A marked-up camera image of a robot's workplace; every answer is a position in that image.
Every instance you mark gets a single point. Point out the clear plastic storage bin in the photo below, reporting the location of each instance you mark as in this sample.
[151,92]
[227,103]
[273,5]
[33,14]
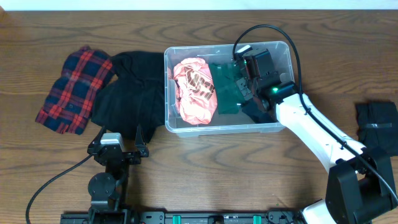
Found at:
[220,123]

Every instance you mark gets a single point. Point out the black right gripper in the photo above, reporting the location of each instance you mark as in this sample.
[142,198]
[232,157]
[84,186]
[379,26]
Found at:
[251,93]

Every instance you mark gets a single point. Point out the large black garment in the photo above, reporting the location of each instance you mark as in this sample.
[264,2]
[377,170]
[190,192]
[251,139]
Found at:
[136,98]

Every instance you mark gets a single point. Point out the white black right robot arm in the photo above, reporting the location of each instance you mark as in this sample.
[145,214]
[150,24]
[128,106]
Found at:
[360,183]

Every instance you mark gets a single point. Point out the red navy plaid shirt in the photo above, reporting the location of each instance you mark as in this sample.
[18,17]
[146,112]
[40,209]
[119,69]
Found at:
[69,103]

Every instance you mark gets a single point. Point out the black taped garment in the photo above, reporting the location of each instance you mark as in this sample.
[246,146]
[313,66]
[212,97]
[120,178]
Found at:
[377,125]

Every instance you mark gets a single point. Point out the dark green garment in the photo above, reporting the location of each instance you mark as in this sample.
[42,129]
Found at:
[228,94]

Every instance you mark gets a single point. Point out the navy garment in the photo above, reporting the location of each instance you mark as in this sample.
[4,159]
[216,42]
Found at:
[251,109]

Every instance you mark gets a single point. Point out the pink folded garment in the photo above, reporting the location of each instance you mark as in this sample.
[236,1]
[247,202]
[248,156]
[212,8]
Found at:
[195,92]

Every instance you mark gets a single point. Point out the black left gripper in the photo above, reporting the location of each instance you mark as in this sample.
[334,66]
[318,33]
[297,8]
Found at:
[142,151]

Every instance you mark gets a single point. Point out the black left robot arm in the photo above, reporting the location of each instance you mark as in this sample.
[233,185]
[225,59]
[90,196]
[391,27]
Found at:
[108,189]

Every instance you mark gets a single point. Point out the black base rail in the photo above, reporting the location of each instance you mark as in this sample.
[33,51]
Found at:
[271,217]

